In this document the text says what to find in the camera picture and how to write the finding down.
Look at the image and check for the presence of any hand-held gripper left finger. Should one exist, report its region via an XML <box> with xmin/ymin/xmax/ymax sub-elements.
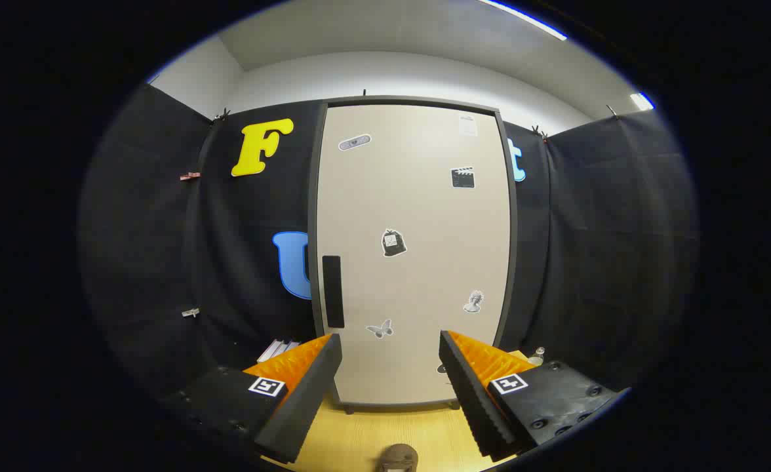
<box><xmin>163</xmin><ymin>333</ymin><xmax>343</xmax><ymax>465</ymax></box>

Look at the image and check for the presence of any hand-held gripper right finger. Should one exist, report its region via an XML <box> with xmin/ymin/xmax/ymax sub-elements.
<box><xmin>439</xmin><ymin>330</ymin><xmax>629</xmax><ymax>463</ymax></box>

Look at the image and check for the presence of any brown fuzzy shoe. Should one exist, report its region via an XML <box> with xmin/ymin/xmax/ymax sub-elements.
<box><xmin>377</xmin><ymin>444</ymin><xmax>420</xmax><ymax>472</ymax></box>

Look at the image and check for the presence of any beige shoe cabinet door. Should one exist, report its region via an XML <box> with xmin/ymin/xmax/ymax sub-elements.
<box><xmin>315</xmin><ymin>105</ymin><xmax>512</xmax><ymax>406</ymax></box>

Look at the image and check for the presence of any grey shoe cabinet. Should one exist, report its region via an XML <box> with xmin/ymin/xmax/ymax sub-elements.
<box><xmin>307</xmin><ymin>95</ymin><xmax>519</xmax><ymax>415</ymax></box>

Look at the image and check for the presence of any stack of books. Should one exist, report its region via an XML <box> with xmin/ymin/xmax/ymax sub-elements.
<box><xmin>256</xmin><ymin>338</ymin><xmax>302</xmax><ymax>363</ymax></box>

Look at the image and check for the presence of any long ceiling light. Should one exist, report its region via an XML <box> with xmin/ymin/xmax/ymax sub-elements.
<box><xmin>477</xmin><ymin>0</ymin><xmax>568</xmax><ymax>41</ymax></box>

